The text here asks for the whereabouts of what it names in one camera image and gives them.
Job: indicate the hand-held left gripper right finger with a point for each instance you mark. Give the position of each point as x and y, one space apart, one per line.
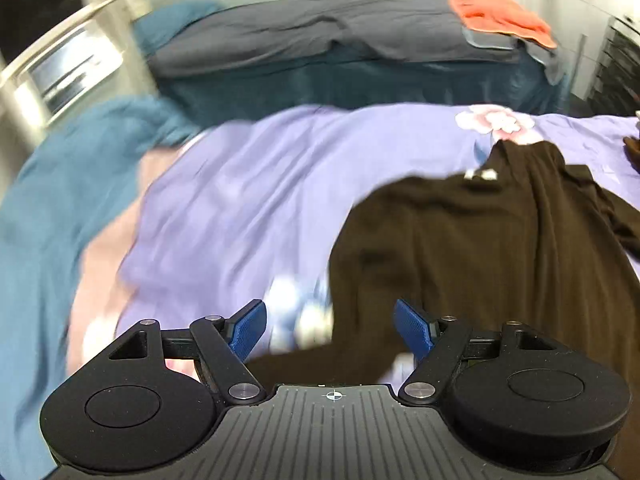
412 327

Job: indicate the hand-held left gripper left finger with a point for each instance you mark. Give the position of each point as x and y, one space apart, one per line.
247 327

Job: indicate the dark brown knit garment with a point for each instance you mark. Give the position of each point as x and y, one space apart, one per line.
470 260

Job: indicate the purple floral bed sheet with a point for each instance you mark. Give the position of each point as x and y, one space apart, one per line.
260 195

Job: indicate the pink cloth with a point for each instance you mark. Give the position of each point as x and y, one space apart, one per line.
105 260

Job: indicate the dark grey pillow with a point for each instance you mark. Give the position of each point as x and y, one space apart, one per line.
325 30

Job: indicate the orange cloth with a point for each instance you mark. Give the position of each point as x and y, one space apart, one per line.
500 12

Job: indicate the dark shelf rack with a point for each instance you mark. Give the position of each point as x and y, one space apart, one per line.
615 67

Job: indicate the metal rail frame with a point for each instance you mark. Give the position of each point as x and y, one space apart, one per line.
60 65

